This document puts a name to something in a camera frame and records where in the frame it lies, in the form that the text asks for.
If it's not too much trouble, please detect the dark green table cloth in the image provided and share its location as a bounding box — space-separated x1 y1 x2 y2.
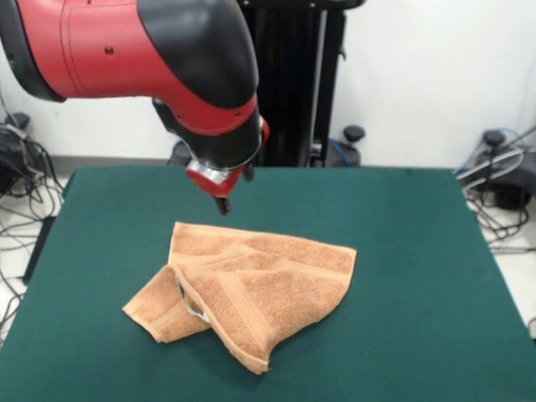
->
0 167 535 402

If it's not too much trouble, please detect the gray floor leg black knob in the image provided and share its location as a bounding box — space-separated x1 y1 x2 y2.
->
0 111 55 198
455 128 536 211

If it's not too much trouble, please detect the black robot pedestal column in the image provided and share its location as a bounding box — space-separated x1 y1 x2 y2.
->
238 0 349 168

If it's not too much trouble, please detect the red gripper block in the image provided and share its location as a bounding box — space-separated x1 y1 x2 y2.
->
185 116 272 217

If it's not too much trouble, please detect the tan terry towel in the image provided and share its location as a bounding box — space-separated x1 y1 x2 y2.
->
121 221 358 375

